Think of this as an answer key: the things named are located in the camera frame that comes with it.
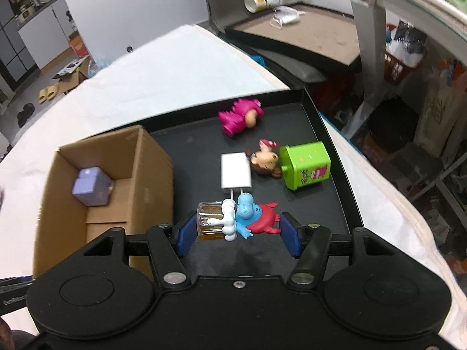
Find white cabinet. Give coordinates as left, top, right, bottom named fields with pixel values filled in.
left=18, top=0, right=73, bottom=69

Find black-framed brown board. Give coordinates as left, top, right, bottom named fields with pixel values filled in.
left=226, top=4, right=360, bottom=67

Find white charger plug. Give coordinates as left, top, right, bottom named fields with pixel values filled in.
left=221, top=153, right=252, bottom=199

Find red storage basket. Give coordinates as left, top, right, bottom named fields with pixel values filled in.
left=384, top=50, right=427, bottom=86

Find green hexagonal box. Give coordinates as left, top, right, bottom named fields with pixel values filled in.
left=279, top=141, right=331, bottom=190

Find black slippers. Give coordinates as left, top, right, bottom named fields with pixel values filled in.
left=17, top=103, right=35, bottom=128

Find pink dinosaur figurine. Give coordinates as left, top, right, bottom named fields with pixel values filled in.
left=218, top=99, right=264, bottom=137

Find yellow slippers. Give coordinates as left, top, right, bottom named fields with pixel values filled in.
left=38, top=84, right=59, bottom=104

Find orange box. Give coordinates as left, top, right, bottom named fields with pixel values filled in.
left=69, top=32, right=89, bottom=58

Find black tray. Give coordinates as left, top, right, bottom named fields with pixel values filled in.
left=136, top=89, right=363, bottom=279

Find purple cube toy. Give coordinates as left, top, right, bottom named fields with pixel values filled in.
left=72, top=167, right=113, bottom=207

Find white face mask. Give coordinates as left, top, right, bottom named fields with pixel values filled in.
left=269, top=6, right=307, bottom=29

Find blue red figure perfume bottle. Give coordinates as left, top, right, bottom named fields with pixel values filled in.
left=196, top=192, right=281, bottom=242

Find brown-haired girl figurine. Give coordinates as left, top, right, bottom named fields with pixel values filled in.
left=245, top=139, right=282, bottom=179

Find cardboard box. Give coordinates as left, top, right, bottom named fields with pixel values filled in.
left=53, top=55, right=91, bottom=94
left=32, top=126, right=173, bottom=277

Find white desk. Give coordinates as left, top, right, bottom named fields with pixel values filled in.
left=344, top=0, right=467, bottom=67

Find open cardboard box on floor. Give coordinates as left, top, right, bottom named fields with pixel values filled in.
left=53, top=55, right=91, bottom=94

